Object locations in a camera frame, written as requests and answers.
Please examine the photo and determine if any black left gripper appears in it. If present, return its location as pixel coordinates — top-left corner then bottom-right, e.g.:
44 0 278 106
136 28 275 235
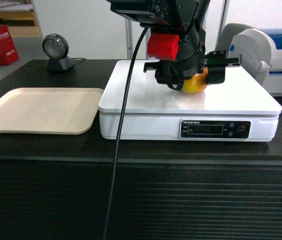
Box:
143 26 242 91

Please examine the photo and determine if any red yellow mango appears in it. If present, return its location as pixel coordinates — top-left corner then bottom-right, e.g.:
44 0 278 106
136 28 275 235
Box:
182 67 209 94

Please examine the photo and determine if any white checkout scale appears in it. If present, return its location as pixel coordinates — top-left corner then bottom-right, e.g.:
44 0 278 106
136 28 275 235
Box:
98 59 282 143

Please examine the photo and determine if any grey chair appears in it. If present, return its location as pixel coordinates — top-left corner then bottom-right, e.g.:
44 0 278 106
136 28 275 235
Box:
215 23 253 57

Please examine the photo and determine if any white blue label printer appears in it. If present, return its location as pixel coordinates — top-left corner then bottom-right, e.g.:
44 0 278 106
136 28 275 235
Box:
228 28 282 96

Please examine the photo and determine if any black round barcode scanner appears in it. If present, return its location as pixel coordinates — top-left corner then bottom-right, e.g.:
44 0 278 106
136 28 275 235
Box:
41 33 75 73

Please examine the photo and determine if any beige plastic tray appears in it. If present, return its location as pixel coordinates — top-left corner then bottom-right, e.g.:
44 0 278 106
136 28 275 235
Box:
0 87 104 135

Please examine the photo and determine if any red fire extinguisher cabinet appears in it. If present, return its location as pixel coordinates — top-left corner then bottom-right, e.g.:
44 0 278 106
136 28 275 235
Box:
0 24 19 66

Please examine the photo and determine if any red wrist camera mount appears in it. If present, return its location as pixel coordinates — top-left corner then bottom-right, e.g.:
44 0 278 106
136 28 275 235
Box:
147 32 180 61

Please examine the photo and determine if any black cable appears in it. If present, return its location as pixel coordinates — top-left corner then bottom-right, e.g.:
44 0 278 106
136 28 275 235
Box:
102 27 149 240

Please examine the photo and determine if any white partition post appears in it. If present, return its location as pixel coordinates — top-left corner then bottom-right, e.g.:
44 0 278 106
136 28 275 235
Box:
125 19 133 60

